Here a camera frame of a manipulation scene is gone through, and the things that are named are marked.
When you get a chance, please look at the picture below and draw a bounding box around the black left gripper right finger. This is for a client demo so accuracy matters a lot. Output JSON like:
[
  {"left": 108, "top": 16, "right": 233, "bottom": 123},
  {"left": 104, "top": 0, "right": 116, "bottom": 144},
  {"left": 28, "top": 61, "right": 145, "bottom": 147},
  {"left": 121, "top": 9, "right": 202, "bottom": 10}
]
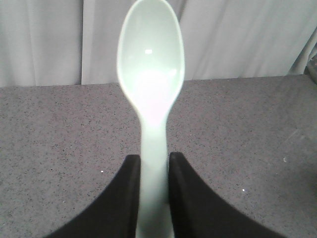
[{"left": 168, "top": 152, "right": 282, "bottom": 238}]

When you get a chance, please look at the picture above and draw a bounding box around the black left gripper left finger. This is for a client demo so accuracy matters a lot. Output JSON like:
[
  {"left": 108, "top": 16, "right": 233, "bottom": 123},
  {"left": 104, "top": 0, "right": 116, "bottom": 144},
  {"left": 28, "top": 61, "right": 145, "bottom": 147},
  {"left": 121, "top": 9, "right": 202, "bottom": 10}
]
[{"left": 48, "top": 155, "right": 141, "bottom": 238}]

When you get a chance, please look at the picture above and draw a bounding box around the pale green plastic spoon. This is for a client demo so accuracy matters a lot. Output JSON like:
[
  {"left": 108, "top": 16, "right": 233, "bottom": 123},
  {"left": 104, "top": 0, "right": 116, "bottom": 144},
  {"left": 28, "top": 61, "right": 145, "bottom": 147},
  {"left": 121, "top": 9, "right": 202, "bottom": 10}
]
[{"left": 117, "top": 0, "right": 185, "bottom": 238}]

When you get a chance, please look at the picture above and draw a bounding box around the white curtain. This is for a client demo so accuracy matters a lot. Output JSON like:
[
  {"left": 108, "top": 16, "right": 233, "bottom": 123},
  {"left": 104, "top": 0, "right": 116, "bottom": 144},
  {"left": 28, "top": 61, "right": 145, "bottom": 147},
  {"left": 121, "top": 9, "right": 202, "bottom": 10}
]
[{"left": 0, "top": 0, "right": 317, "bottom": 87}]

